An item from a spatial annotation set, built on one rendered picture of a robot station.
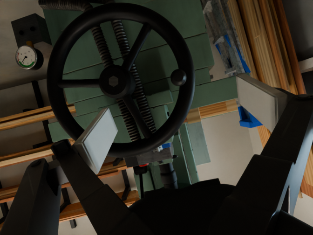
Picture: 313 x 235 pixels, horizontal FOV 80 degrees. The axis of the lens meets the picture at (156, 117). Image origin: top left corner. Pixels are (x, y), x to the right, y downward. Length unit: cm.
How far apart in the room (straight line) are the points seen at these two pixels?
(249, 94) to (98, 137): 13
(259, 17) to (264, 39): 19
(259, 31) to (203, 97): 144
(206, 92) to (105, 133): 39
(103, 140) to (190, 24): 45
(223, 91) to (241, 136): 278
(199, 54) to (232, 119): 271
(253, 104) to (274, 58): 177
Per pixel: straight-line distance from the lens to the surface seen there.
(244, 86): 18
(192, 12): 58
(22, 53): 64
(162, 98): 43
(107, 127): 19
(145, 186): 96
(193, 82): 34
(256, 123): 147
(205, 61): 54
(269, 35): 195
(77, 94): 61
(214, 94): 54
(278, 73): 193
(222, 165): 329
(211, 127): 312
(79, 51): 62
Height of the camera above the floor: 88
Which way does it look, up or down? 2 degrees up
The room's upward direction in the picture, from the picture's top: 166 degrees clockwise
